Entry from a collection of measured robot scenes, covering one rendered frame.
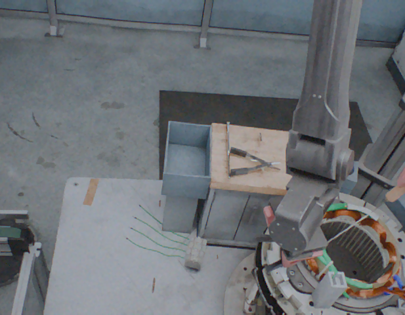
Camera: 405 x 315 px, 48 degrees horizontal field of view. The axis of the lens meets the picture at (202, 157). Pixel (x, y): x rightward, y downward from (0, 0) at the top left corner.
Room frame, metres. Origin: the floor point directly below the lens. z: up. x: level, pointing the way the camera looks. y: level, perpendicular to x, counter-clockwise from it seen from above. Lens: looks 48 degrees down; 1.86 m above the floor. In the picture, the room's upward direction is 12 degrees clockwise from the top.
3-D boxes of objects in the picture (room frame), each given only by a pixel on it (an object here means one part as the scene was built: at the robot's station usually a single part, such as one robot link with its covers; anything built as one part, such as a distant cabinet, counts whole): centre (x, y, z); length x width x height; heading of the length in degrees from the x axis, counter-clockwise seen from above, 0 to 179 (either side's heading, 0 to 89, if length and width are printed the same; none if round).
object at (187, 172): (0.72, 0.04, 0.92); 0.17 x 0.11 x 0.28; 8
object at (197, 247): (0.60, -0.03, 0.80); 0.10 x 0.05 x 0.04; 177
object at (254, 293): (0.50, -0.19, 0.91); 0.02 x 0.02 x 0.21
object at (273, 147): (0.74, -0.12, 1.05); 0.20 x 0.19 x 0.02; 98
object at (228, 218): (0.74, -0.12, 0.91); 0.19 x 0.19 x 0.26; 8
